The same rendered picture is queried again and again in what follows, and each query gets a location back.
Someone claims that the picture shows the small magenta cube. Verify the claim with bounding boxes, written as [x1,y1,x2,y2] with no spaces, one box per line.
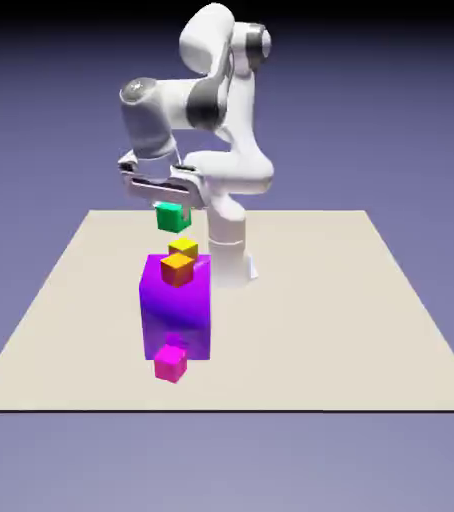
[154,344,188,384]

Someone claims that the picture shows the small orange cube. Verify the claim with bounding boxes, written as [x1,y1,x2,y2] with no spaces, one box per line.
[159,252,195,288]

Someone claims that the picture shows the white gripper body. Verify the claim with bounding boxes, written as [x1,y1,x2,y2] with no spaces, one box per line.
[117,161,207,210]

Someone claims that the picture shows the large purple box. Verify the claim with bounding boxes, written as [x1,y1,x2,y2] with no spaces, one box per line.
[138,253,213,361]

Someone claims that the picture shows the small yellow cube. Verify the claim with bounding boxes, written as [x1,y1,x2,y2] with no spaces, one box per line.
[167,237,199,260]

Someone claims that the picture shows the small green cube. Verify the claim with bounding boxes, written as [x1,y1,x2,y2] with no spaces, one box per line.
[153,202,192,234]

